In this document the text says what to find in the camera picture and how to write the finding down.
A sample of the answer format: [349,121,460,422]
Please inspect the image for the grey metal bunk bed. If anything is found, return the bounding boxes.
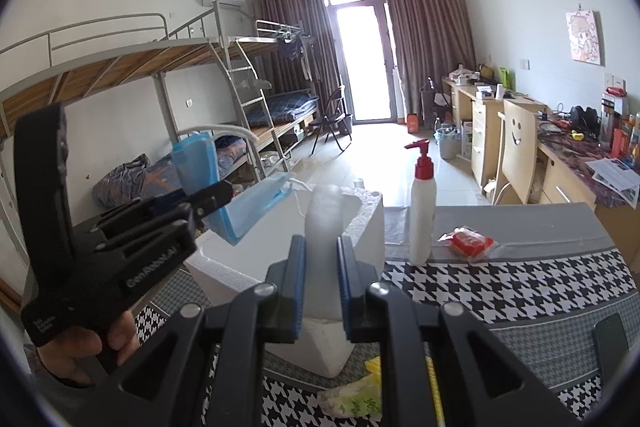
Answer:
[0,12,261,228]
[227,19,321,158]

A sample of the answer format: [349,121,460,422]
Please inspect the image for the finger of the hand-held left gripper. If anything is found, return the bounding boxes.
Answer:
[99,182,235,239]

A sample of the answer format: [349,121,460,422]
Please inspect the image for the white red pump bottle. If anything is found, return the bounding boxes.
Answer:
[404,139,438,267]

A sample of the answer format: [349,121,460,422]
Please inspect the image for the dark striped blanket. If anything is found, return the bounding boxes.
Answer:
[92,154,181,208]

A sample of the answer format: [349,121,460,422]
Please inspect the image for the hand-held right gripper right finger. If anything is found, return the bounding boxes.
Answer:
[336,235,591,427]

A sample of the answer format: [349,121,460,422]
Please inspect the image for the black headphones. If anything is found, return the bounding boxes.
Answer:
[570,105,601,132]

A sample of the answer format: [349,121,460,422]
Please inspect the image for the white foam box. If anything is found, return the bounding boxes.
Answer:
[182,187,387,379]

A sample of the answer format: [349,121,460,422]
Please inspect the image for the dark hanging clothes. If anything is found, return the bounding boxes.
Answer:
[277,34,306,60]

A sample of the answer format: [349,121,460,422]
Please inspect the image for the green white wipes pack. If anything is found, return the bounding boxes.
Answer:
[317,379,383,419]

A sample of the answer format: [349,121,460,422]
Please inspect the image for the person's left hand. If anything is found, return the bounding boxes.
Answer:
[39,308,142,385]

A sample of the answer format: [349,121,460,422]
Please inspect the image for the printed paper sheets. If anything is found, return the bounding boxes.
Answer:
[585,157,640,210]

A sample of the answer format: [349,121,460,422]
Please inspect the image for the metal bed ladder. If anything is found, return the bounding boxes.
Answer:
[232,39,293,172]

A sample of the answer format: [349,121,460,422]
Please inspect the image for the black phone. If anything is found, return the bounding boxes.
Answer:
[592,313,632,390]

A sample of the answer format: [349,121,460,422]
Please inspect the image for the cluster of toiletry bottles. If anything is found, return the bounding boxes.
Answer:
[600,89,640,158]

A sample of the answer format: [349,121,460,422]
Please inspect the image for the glass balcony door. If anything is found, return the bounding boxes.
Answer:
[317,0,401,125]

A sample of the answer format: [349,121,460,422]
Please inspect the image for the red packet in clear wrap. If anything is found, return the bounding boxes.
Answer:
[439,227,496,263]

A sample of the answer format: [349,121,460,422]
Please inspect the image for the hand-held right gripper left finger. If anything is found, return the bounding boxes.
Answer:
[75,234,308,427]

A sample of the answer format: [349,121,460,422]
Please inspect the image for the brown curtain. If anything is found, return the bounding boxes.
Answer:
[377,0,476,128]
[250,0,331,128]

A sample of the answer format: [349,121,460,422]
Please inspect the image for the person's left forearm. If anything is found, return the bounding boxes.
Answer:
[22,347,121,427]

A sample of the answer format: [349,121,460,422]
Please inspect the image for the houndstooth tablecloth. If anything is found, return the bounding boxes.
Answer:
[135,202,640,427]

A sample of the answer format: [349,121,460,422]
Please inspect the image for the wooden desk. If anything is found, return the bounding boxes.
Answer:
[442,77,640,238]

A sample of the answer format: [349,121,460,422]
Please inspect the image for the blue face mask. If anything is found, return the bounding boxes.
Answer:
[171,124,321,249]

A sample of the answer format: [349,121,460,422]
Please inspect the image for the wooden smiley face chair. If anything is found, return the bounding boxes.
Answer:
[492,99,541,206]

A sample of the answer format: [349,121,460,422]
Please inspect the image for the cartoon wall poster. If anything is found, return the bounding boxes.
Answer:
[565,9,605,65]

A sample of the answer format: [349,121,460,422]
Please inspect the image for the black folding chair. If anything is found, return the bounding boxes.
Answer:
[310,86,353,155]

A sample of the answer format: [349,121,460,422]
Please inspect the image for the grey trash bin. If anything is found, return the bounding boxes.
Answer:
[434,127,461,160]

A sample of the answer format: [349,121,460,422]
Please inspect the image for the white soft roll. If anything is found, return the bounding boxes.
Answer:
[305,184,347,323]

